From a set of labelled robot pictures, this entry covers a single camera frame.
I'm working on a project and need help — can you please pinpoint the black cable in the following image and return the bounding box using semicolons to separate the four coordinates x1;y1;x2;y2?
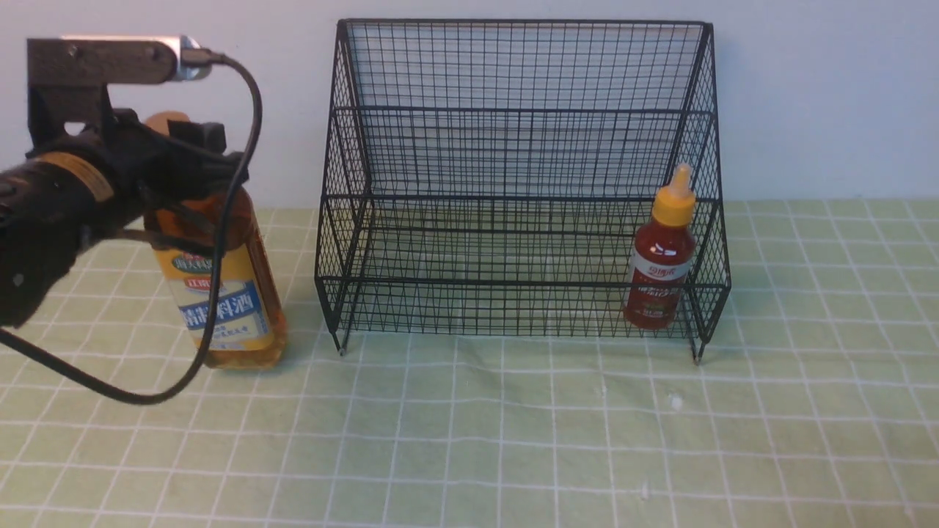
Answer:
0;50;263;406

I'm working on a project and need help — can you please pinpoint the green checkered tablecloth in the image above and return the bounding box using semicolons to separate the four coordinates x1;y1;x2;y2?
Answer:
1;200;938;527

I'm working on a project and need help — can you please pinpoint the black wire mesh rack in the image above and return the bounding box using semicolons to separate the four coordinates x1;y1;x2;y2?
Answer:
315;19;731;364

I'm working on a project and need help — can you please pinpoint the cooking wine bottle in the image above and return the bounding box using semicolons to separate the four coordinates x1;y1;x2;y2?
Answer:
143;111;288;370

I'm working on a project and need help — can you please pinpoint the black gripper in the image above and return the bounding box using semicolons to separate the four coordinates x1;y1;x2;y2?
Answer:
1;121;247;327

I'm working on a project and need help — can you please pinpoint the red sauce bottle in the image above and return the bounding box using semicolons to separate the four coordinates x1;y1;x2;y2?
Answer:
621;163;695;331

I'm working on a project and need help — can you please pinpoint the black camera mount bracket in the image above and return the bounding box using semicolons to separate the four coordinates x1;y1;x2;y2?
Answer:
26;34;213;148

